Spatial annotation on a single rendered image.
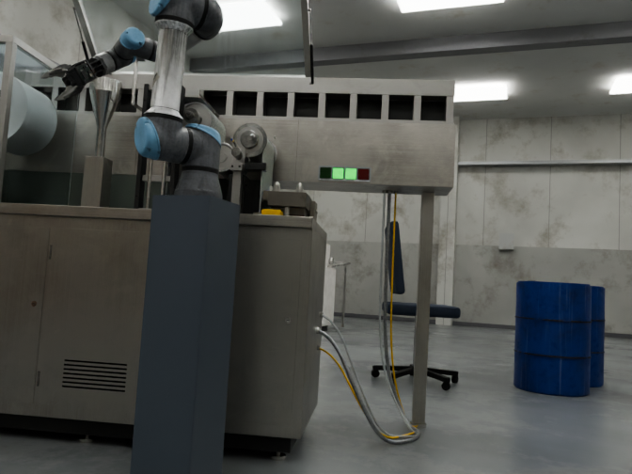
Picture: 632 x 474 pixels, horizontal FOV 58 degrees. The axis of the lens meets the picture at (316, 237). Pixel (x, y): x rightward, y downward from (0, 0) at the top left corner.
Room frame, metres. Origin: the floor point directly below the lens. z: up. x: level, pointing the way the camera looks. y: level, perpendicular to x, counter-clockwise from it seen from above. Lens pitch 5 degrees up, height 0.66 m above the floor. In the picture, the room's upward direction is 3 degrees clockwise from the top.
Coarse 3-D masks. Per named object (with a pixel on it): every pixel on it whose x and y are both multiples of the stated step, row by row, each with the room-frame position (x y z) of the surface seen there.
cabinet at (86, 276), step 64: (0, 256) 2.22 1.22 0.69; (64, 256) 2.19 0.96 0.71; (128, 256) 2.16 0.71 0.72; (256, 256) 2.11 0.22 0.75; (320, 256) 2.44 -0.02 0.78; (0, 320) 2.21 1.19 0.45; (64, 320) 2.19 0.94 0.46; (128, 320) 2.16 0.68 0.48; (256, 320) 2.11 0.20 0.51; (320, 320) 2.61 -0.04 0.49; (0, 384) 2.21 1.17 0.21; (64, 384) 2.18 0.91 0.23; (128, 384) 2.16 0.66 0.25; (256, 384) 2.11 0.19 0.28; (256, 448) 2.15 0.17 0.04
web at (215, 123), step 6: (210, 114) 2.41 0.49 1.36; (216, 120) 2.49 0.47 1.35; (210, 126) 2.41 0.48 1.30; (216, 126) 2.49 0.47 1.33; (222, 126) 2.59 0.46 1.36; (222, 132) 2.58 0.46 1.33; (222, 138) 2.60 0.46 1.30; (270, 144) 2.53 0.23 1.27; (264, 150) 2.40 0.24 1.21; (270, 150) 2.52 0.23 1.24; (270, 156) 2.53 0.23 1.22; (180, 168) 2.49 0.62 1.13; (228, 168) 2.40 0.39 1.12; (180, 174) 2.49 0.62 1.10; (222, 174) 2.46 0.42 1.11; (228, 174) 2.46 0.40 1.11; (228, 180) 2.63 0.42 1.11
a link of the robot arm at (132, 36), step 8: (128, 32) 1.93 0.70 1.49; (136, 32) 1.95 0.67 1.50; (120, 40) 1.95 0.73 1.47; (128, 40) 1.93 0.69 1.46; (136, 40) 1.94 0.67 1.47; (144, 40) 1.96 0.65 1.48; (120, 48) 1.97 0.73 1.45; (128, 48) 1.96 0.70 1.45; (136, 48) 1.96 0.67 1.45; (144, 48) 1.99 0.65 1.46; (152, 48) 2.00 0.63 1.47; (120, 56) 2.00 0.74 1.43; (128, 56) 2.00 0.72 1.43; (144, 56) 2.01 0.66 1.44
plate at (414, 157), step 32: (96, 128) 2.80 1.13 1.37; (128, 128) 2.79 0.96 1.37; (288, 128) 2.70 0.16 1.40; (320, 128) 2.69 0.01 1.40; (352, 128) 2.67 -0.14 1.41; (384, 128) 2.65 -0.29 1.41; (416, 128) 2.64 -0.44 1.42; (448, 128) 2.62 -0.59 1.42; (128, 160) 2.78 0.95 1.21; (288, 160) 2.70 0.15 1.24; (320, 160) 2.68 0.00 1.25; (352, 160) 2.67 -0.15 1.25; (384, 160) 2.65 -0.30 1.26; (416, 160) 2.64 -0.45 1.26; (448, 160) 2.62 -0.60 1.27; (416, 192) 2.81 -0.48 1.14; (448, 192) 2.75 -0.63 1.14
